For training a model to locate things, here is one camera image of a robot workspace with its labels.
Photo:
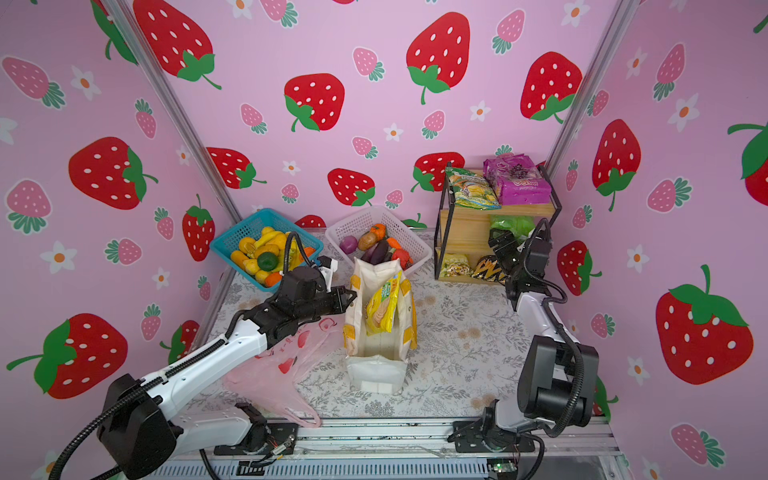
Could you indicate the small orange pumpkin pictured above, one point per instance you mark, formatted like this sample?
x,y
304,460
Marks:
x,y
379,230

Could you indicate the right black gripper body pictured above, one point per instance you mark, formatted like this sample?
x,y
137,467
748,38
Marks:
x,y
509,257

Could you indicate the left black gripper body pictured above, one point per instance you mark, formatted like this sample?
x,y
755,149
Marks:
x,y
324,304

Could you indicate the green lime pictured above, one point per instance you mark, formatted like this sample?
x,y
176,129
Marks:
x,y
267,261

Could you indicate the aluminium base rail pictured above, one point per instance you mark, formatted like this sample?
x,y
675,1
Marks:
x,y
414,448

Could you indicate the purple snack bag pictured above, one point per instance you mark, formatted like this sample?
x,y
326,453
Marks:
x,y
516,180

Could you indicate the brown potato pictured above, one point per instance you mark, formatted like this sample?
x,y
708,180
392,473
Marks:
x,y
367,240

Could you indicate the purple onion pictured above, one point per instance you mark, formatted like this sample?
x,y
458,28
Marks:
x,y
349,245

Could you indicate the green chips bag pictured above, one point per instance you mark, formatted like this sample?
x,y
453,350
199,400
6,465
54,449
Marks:
x,y
519,226

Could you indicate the orange tangerine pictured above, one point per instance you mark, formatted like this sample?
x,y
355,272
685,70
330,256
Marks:
x,y
273,279

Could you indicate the small nut snack bag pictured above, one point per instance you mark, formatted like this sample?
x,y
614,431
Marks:
x,y
455,265

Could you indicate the purple eggplant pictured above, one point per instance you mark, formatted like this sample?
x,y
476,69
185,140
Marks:
x,y
379,253

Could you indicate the teal plastic basket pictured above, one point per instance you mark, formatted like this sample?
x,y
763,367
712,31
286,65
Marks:
x,y
234,244

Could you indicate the green yellow snack bag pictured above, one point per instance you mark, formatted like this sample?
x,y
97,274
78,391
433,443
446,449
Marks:
x,y
471,190

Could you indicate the white paper grocery bag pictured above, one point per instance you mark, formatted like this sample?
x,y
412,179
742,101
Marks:
x,y
378,363

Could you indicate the white plastic basket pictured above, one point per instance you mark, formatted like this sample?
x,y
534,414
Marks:
x,y
358,235

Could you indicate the pink plastic grocery bag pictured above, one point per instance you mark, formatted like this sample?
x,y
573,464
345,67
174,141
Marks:
x,y
269,380

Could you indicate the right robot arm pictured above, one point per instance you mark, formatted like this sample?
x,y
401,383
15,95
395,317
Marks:
x,y
557,383

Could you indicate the yellow banana bunch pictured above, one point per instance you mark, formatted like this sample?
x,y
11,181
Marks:
x,y
276,242

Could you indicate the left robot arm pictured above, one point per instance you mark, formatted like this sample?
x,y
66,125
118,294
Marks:
x,y
139,425

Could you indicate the black yellow chips bag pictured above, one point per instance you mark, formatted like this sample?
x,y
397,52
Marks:
x,y
488,269

